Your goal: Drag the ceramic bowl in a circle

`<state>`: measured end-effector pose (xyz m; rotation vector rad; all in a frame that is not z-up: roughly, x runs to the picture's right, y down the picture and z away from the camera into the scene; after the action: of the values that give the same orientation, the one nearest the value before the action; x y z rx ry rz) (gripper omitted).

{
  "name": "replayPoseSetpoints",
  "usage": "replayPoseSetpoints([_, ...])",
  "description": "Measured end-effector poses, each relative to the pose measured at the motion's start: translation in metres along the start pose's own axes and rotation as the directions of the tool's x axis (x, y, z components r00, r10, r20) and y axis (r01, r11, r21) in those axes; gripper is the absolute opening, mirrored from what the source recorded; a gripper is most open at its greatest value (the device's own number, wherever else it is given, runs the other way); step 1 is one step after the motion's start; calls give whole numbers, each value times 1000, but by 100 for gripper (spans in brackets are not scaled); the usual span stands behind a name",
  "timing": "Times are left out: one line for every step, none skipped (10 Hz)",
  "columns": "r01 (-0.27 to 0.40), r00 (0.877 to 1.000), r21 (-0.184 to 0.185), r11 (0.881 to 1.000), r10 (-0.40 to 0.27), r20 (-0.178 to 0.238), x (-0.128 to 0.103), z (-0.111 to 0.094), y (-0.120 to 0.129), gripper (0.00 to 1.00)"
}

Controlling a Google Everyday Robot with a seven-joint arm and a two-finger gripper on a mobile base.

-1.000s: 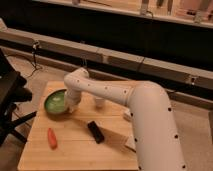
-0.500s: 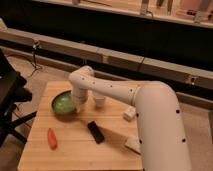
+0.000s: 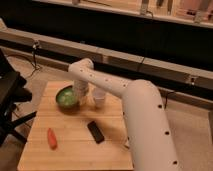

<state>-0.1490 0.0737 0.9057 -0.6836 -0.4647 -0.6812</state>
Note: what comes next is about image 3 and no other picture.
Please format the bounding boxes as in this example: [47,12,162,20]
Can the pale translucent gripper finger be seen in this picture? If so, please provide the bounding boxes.
[79,96,87,106]

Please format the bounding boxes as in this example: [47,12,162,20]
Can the green ceramic bowl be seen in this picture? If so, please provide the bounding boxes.
[55,85,79,109]

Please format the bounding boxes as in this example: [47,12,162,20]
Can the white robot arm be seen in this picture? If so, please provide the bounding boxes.
[68,58,182,171]

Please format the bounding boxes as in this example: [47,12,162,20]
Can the white plastic cup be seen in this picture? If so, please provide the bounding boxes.
[92,88,106,108]

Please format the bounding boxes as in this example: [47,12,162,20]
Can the black rectangular remote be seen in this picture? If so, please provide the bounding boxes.
[87,121,105,144]

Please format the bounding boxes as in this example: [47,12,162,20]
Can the orange carrot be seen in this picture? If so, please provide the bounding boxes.
[47,128,57,149]

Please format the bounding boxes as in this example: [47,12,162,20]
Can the black chair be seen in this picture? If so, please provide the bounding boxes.
[0,49,36,147]

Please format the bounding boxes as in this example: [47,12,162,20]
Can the black cable on floor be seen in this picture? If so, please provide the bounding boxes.
[8,43,44,79]

